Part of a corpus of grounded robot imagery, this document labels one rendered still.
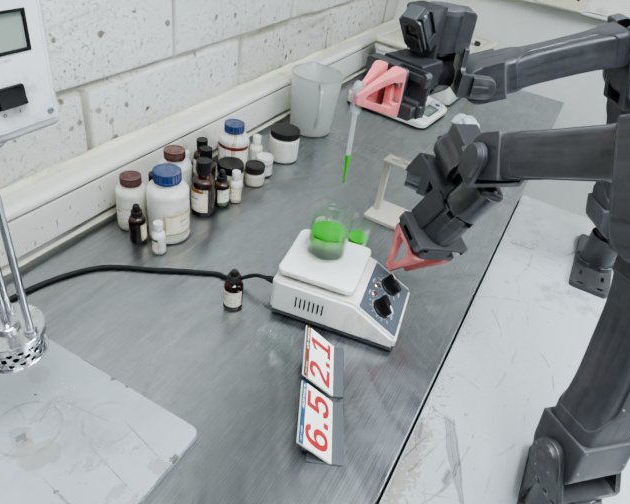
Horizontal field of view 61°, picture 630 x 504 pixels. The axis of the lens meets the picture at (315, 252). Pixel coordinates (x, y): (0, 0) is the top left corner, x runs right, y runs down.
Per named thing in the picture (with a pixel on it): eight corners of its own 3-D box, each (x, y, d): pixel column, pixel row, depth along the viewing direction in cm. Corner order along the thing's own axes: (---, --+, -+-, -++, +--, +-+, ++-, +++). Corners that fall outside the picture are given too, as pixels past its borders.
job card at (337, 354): (343, 349, 80) (348, 330, 77) (343, 399, 72) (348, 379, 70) (302, 344, 79) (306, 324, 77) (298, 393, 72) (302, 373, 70)
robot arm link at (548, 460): (538, 431, 56) (571, 481, 52) (606, 419, 58) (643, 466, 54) (516, 464, 60) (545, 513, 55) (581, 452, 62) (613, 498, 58)
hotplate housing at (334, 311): (406, 301, 90) (419, 264, 86) (391, 354, 80) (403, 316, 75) (284, 262, 94) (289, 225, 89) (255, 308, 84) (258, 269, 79)
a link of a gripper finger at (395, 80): (373, 79, 67) (416, 67, 73) (332, 62, 71) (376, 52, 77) (364, 129, 72) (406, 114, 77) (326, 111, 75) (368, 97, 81)
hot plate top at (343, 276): (372, 252, 87) (373, 248, 86) (353, 297, 77) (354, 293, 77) (302, 231, 89) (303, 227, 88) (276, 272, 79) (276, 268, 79)
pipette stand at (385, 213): (412, 215, 113) (429, 161, 105) (398, 232, 107) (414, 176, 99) (378, 201, 115) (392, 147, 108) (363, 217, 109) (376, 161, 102)
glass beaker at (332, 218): (299, 259, 82) (306, 213, 77) (311, 237, 87) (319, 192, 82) (343, 272, 81) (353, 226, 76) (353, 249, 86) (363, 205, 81)
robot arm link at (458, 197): (433, 186, 76) (466, 153, 71) (461, 194, 79) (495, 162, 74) (449, 225, 72) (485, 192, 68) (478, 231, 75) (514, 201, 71)
